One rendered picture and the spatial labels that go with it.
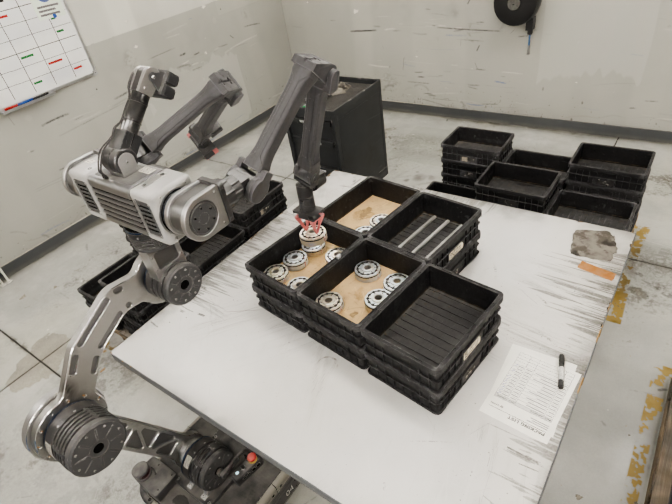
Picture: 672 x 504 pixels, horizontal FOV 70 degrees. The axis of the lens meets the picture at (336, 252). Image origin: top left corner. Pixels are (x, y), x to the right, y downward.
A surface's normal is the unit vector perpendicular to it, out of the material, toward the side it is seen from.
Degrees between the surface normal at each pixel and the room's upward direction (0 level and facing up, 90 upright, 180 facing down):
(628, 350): 0
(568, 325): 0
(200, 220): 90
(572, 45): 90
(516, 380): 0
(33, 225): 90
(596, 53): 90
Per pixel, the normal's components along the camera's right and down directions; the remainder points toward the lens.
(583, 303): -0.14, -0.79
